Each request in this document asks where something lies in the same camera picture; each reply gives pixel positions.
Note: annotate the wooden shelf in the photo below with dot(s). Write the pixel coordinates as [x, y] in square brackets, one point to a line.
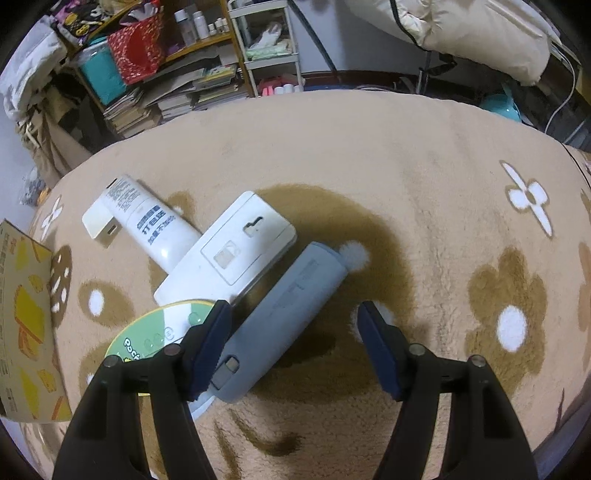
[207, 46]

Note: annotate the pale green packets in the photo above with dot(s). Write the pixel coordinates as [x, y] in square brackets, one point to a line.
[270, 50]

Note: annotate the bag of plush toys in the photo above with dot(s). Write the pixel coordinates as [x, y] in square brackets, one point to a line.
[34, 187]

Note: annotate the row of small bottles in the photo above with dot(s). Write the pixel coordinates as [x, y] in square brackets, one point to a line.
[219, 26]

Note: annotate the teal plastic object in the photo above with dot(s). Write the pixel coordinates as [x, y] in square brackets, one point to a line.
[501, 104]

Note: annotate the grey-blue oblong case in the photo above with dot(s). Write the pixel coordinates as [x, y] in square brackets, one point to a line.
[286, 304]

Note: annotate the cardboard box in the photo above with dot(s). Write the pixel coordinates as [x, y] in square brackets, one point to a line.
[27, 323]

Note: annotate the white tube bottle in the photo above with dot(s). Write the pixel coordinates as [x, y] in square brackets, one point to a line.
[147, 217]

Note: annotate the cream duvet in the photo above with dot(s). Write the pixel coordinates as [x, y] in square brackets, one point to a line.
[461, 32]

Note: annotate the white plastic device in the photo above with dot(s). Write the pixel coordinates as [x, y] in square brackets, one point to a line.
[231, 249]

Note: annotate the white rolling cart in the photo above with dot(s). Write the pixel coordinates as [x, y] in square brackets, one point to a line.
[272, 27]

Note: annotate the red gift bag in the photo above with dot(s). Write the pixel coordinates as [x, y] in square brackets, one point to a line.
[136, 50]

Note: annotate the beige patterned blanket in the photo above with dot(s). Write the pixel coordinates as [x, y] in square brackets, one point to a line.
[415, 194]

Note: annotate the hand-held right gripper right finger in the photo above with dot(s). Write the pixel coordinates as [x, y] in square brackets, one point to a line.
[376, 341]

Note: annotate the white plastic bottle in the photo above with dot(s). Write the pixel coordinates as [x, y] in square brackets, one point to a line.
[199, 23]

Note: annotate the beige coat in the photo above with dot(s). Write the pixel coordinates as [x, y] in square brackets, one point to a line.
[55, 138]

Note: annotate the dark printed bag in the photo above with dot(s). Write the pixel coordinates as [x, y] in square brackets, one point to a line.
[76, 23]

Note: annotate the teal storage box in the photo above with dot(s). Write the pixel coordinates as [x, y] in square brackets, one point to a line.
[101, 74]

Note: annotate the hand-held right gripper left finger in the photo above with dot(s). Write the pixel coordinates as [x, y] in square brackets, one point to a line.
[212, 341]

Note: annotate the stack of books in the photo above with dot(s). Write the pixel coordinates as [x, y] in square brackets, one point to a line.
[175, 99]

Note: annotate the green round disc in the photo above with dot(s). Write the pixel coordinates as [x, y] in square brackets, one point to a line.
[152, 327]

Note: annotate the white puffer jacket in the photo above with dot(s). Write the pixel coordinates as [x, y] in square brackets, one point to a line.
[27, 69]

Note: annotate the pink and white bottles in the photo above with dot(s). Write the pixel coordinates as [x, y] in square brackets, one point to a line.
[279, 86]

